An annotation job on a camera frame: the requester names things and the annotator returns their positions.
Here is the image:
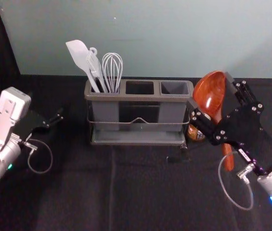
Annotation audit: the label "grey three-compartment utensil holder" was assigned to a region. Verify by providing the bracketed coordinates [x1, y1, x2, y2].
[84, 78, 194, 135]

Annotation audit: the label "grey drip tray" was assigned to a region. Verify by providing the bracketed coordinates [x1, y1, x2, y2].
[90, 128, 187, 146]

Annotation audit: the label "reddish brown wooden spoon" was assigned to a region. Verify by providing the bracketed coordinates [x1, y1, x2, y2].
[193, 70, 235, 172]

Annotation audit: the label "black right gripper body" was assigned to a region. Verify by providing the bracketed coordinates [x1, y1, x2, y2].
[209, 102, 272, 176]

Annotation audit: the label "pale grey silicone spatula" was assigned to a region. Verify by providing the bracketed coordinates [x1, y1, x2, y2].
[65, 39, 102, 93]

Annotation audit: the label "right gripper thin cable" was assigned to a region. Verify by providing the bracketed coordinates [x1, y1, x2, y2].
[218, 151, 255, 210]

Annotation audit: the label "small black object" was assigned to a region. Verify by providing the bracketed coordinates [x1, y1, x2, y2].
[166, 142, 190, 165]

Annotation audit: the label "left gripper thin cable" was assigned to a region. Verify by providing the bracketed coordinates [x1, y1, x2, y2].
[21, 139, 54, 175]

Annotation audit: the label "pale grey whisk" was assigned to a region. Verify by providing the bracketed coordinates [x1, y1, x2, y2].
[102, 52, 124, 94]

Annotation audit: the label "pale grey slotted tongs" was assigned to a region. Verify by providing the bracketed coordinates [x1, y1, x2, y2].
[85, 47, 108, 93]

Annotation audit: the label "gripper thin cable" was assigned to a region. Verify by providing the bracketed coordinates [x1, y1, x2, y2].
[21, 139, 54, 175]
[218, 151, 255, 210]

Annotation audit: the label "black table cloth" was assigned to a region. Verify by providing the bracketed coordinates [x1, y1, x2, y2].
[0, 0, 272, 231]

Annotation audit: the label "steel wire holder frame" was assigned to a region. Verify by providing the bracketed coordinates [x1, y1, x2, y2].
[87, 117, 190, 146]

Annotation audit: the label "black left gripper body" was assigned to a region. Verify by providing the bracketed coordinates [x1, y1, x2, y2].
[14, 110, 48, 143]

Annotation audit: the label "small brown labelled bottle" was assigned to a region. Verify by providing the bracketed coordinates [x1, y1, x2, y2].
[187, 113, 210, 143]

